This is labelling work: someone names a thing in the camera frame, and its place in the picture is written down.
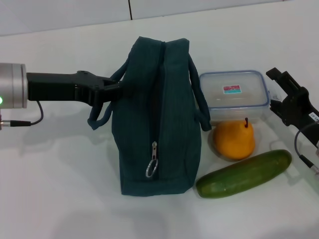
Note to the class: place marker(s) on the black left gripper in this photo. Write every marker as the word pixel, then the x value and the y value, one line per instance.
pixel 54 87

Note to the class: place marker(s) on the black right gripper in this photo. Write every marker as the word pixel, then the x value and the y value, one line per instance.
pixel 299 107

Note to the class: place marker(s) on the dark teal fabric lunch bag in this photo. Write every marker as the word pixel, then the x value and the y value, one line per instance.
pixel 139 124

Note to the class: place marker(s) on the clear plastic food container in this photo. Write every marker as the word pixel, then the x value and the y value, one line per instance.
pixel 234 99

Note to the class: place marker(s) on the yellow pear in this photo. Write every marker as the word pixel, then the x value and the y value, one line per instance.
pixel 234 142

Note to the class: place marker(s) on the green cucumber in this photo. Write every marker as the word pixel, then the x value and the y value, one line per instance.
pixel 244 174

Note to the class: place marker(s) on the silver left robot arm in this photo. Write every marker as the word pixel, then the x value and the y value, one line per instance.
pixel 12 84

